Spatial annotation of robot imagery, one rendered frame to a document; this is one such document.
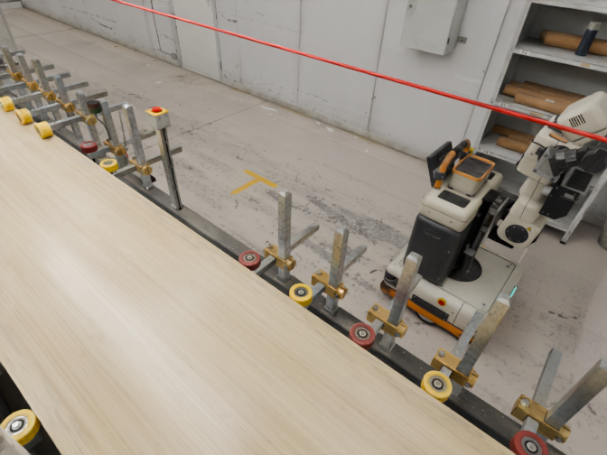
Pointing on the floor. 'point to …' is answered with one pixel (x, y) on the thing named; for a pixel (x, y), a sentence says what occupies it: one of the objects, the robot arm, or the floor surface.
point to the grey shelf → (566, 80)
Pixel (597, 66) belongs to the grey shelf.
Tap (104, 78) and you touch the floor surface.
